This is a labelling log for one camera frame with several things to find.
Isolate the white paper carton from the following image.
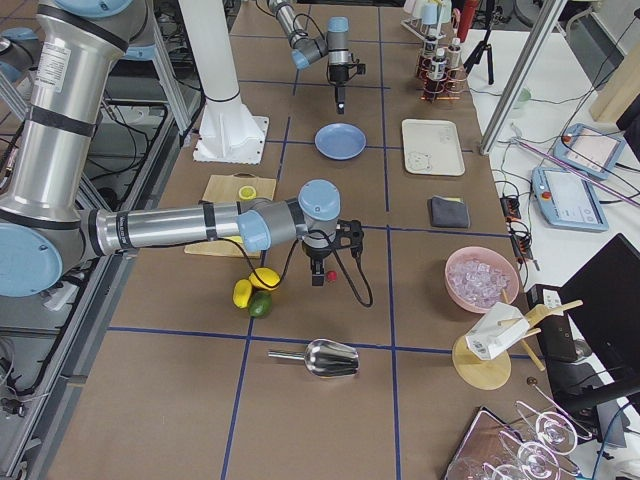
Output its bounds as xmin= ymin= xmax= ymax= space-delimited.
xmin=465 ymin=302 xmax=529 ymax=361

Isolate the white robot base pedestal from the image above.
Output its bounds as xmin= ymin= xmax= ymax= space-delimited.
xmin=179 ymin=0 xmax=269 ymax=165

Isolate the wooden cutting board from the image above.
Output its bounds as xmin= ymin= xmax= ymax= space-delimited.
xmin=184 ymin=174 xmax=277 ymax=258

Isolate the whole yellow lemon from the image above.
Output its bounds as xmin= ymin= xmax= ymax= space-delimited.
xmin=248 ymin=267 xmax=281 ymax=291

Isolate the steel ice scoop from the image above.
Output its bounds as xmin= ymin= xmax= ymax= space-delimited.
xmin=268 ymin=339 xmax=360 ymax=378

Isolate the copper wire bottle rack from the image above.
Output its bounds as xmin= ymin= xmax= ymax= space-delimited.
xmin=416 ymin=55 xmax=467 ymax=102

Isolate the pink bowl of ice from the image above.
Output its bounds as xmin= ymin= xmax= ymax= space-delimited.
xmin=444 ymin=246 xmax=520 ymax=313

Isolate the black tripod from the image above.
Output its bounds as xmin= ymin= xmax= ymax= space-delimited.
xmin=463 ymin=0 xmax=495 ymax=85

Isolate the grey and yellow cloth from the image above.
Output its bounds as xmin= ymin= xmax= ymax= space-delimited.
xmin=428 ymin=196 xmax=470 ymax=228

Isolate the cream bear serving tray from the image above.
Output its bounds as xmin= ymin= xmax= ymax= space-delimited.
xmin=401 ymin=119 xmax=465 ymax=176

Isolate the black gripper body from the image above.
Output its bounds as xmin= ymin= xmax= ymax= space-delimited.
xmin=303 ymin=234 xmax=332 ymax=275
xmin=327 ymin=63 xmax=349 ymax=86

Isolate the lemon half slice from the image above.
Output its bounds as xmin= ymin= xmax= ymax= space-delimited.
xmin=237 ymin=185 xmax=257 ymax=201

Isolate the tea bottle white cap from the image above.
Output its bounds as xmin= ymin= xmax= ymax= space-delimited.
xmin=424 ymin=33 xmax=438 ymax=92

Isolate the green lime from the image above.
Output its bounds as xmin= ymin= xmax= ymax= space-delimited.
xmin=248 ymin=290 xmax=273 ymax=318

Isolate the aluminium frame post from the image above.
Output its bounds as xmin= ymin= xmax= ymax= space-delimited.
xmin=479 ymin=0 xmax=568 ymax=155

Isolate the wooden cup stand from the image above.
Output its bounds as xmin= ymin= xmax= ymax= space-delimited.
xmin=452 ymin=300 xmax=583 ymax=390

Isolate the blue teach pendant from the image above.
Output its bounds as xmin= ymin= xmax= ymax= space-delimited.
xmin=554 ymin=123 xmax=626 ymax=180
xmin=531 ymin=167 xmax=609 ymax=232

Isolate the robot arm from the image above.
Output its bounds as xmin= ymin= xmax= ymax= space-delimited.
xmin=267 ymin=0 xmax=366 ymax=115
xmin=1 ymin=1 xmax=341 ymax=297

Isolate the blue round plate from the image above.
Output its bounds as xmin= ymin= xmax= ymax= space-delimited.
xmin=314 ymin=123 xmax=367 ymax=161

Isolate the black monitor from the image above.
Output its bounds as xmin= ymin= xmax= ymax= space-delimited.
xmin=527 ymin=233 xmax=639 ymax=418

